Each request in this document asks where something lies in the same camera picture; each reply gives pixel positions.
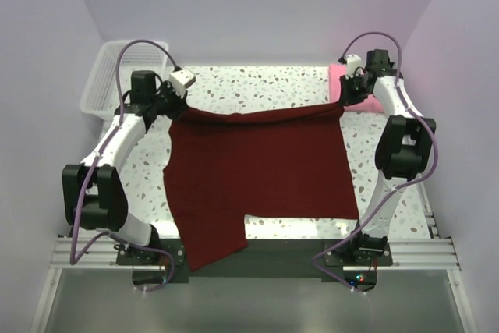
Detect folded pink t shirt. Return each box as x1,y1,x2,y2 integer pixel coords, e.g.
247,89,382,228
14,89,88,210
328,64,384,113

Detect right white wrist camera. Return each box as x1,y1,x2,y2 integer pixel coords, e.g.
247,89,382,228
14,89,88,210
338,54,365,79

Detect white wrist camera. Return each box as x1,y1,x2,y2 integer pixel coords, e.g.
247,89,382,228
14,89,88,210
168,68,196,98
338,54,365,79

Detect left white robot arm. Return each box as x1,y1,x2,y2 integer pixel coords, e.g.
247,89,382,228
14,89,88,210
62,68,196,264

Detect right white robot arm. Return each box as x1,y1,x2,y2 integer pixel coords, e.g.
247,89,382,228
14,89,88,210
331,49,436,265

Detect white plastic basket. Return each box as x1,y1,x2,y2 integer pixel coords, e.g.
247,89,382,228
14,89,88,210
80,40,168,121

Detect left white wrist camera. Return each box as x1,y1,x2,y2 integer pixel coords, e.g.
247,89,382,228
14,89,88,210
168,68,196,98

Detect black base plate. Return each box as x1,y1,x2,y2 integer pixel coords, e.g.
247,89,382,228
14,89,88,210
114,239,393,290

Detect dark red t shirt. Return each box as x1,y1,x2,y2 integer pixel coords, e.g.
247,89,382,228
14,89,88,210
164,103,359,271

